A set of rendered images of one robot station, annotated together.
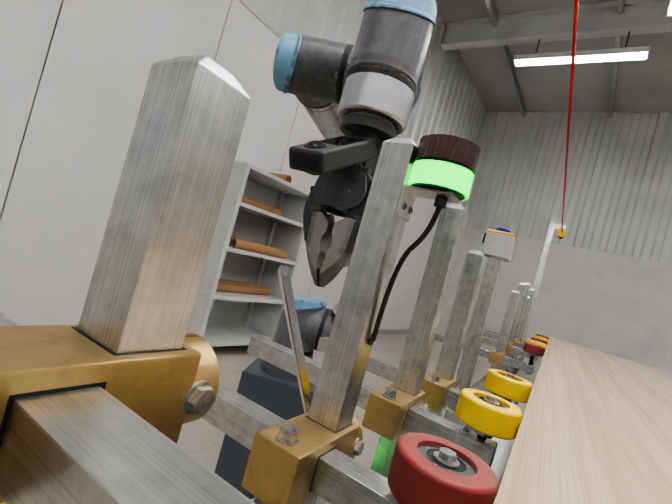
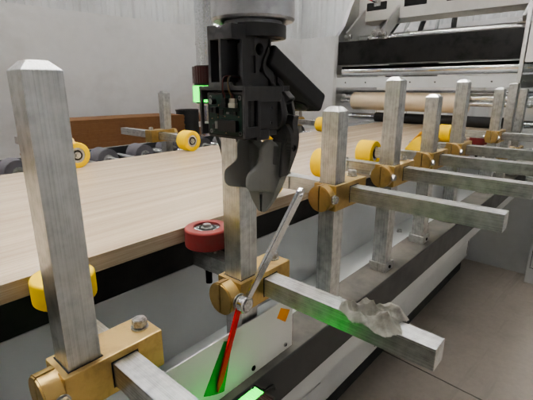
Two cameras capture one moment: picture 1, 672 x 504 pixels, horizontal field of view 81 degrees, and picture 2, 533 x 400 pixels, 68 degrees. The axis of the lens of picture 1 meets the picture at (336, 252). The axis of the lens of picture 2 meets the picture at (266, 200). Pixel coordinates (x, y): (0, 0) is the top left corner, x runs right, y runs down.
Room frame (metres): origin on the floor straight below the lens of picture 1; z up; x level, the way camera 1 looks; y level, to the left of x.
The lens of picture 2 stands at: (0.95, 0.10, 1.15)
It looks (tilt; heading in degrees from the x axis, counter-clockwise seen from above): 16 degrees down; 191
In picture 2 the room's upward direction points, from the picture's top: straight up
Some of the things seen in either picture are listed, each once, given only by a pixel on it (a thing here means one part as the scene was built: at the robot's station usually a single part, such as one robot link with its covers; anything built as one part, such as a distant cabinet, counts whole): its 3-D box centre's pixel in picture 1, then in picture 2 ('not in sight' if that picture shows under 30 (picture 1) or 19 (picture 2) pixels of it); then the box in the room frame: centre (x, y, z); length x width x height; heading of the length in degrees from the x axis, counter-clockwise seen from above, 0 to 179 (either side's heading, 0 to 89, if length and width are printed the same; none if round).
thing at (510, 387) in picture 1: (503, 403); not in sight; (0.74, -0.38, 0.85); 0.08 x 0.08 x 0.11
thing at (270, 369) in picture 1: (290, 357); not in sight; (1.39, 0.06, 0.65); 0.19 x 0.19 x 0.10
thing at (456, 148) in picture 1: (446, 157); (213, 75); (0.39, -0.08, 1.16); 0.06 x 0.06 x 0.02
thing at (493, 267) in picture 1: (474, 337); not in sight; (1.07, -0.43, 0.93); 0.05 x 0.05 x 0.45; 59
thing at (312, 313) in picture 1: (302, 321); not in sight; (1.39, 0.05, 0.79); 0.17 x 0.15 x 0.18; 82
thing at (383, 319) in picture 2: not in sight; (374, 308); (0.48, 0.15, 0.87); 0.09 x 0.07 x 0.02; 59
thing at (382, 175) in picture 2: not in sight; (393, 172); (-0.04, 0.22, 0.95); 0.14 x 0.06 x 0.05; 149
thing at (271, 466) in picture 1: (313, 451); (250, 282); (0.39, -0.03, 0.85); 0.14 x 0.06 x 0.05; 149
